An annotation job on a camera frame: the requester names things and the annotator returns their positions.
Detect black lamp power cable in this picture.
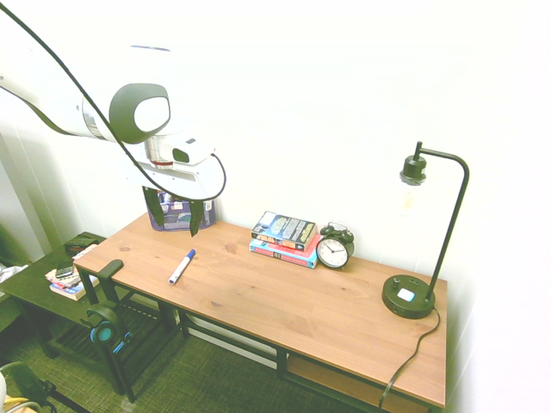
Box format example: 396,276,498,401
377,306,443,409

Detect black slatted shelf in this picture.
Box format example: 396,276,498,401
46,296,183,363

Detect blue and white magazine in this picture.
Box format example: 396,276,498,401
48,275,102,302

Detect black alarm clock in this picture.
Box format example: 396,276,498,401
316,221,356,270

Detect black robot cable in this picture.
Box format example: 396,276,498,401
0,3,227,202
0,83,77,137

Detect wooden desk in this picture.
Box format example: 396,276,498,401
75,257,445,413

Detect purple mesh desk organizer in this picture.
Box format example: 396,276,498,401
145,188,219,233

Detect dark paperback book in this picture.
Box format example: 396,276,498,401
251,210,318,253

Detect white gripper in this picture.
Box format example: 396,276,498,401
124,153,227,238

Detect black headphone hanger hook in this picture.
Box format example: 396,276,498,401
99,259,130,328

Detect white marker with blue cap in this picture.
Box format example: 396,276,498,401
167,248,197,286

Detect dark stand with yellow cable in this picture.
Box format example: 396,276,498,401
0,361,58,413

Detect wooden shelf under desk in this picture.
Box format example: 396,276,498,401
285,353,432,413

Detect red and blue book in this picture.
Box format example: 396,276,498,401
249,234,322,270

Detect white crumpled plastic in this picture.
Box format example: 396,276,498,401
0,263,29,285

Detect dark side table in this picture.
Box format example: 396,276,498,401
0,231,108,359

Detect small black box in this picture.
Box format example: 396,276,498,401
63,238,97,256

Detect black and blue headphones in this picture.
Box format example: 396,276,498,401
84,299,133,356

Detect black desk lamp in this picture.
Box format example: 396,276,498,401
381,140,471,320

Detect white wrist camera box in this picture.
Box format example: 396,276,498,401
170,136,216,166

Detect patterned striped notebook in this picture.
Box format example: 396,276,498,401
44,243,101,290

